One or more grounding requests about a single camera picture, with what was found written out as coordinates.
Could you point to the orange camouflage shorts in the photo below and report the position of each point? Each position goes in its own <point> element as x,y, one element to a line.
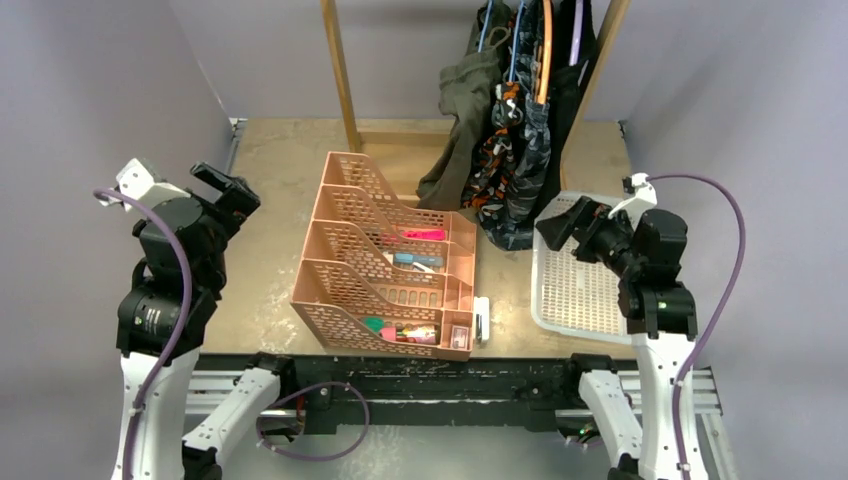
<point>494,161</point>

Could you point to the purple hanger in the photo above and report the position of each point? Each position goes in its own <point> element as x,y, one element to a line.
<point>576,37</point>

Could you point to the grey camouflage shorts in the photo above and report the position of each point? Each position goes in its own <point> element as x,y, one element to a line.
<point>531,142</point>

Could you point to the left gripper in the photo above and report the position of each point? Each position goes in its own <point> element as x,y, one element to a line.
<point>236,203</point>

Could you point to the wooden clothes rack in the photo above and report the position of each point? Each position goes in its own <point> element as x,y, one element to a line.
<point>593,159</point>

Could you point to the black garment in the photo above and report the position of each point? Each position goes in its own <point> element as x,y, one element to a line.
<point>565,93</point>

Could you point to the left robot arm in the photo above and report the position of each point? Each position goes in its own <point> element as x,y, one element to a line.
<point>175,289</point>

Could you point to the olive green shorts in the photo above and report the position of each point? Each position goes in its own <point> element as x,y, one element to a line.
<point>466,90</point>

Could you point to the blue wire hanger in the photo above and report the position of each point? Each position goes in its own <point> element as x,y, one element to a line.
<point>484,29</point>

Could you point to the blue marker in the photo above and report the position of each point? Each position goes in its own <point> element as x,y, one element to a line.
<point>409,258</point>

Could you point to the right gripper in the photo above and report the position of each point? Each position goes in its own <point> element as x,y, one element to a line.
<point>559,230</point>

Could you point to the orange hanger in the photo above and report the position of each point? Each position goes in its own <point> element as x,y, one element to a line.
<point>545,53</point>

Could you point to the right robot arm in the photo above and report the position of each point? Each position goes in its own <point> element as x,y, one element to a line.
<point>642,245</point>

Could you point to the peach plastic file organizer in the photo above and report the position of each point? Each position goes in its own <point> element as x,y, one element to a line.
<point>352,295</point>

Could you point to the pink highlighter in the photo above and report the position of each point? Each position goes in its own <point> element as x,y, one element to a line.
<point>431,234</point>

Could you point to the white stapler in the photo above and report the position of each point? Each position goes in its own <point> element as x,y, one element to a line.
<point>481,310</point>

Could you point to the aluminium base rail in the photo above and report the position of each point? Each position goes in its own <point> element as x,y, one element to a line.
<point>536,394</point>

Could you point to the white plastic basket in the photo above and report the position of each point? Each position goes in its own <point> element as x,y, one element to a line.
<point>574,298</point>

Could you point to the staples box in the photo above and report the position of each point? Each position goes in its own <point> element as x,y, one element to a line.
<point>460,337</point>

